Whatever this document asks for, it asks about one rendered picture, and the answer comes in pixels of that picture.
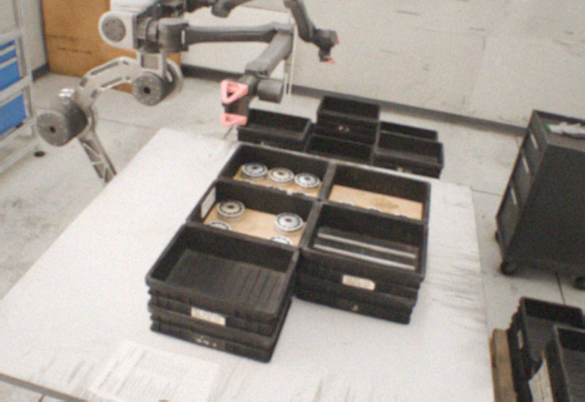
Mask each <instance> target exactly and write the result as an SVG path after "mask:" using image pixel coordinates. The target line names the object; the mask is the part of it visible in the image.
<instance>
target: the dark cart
mask: <svg viewBox="0 0 585 402"><path fill-rule="evenodd" d="M562 122H568V123H569V124H570V126H571V125H574V124H578V123H580V126H579V127H585V119H582V118H577V117H571V116H567V115H561V114H556V113H551V112H545V111H540V110H535V109H533V110H532V113H531V116H530V118H529V121H528V123H527V126H526V133H525V136H524V139H523V141H522V143H521V146H520V148H519V151H518V154H517V156H516V160H515V162H514V165H513V168H512V170H511V173H510V177H509V180H508V184H507V186H506V189H505V192H504V195H503V198H502V201H501V203H500V206H499V208H498V210H497V213H496V216H495V221H496V226H497V230H496V232H495V238H496V241H498V242H499V246H500V250H501V256H502V262H501V264H500V267H499V268H500V270H501V273H502V274H503V275H505V276H509V275H511V274H513V273H515V272H516V270H517V265H518V264H520V265H525V266H529V267H534V268H537V269H542V270H554V271H558V272H562V273H566V274H570V275H575V276H579V277H577V279H576V280H575V286H576V288H577V289H578V290H580V291H583V290H585V138H584V137H580V138H579V139H577V138H574V137H571V136H568V135H566V134H562V133H558V132H550V131H549V129H548V127H547V125H556V126H557V125H560V124H561V123H562Z"/></svg>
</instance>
